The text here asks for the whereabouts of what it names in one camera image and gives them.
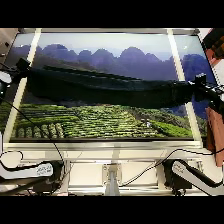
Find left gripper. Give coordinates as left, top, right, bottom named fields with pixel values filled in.
left=15, top=57, right=32, bottom=79

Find dark blue jeans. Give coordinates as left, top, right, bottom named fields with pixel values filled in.
left=26, top=64, right=198, bottom=110

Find red-brown garment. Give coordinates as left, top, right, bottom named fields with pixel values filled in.
left=205, top=106, right=224, bottom=168

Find black cable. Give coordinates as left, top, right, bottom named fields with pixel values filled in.
left=118, top=148, right=224, bottom=187
left=1, top=98, right=66, bottom=166

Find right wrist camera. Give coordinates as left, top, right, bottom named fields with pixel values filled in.
left=194, top=72, right=208, bottom=89

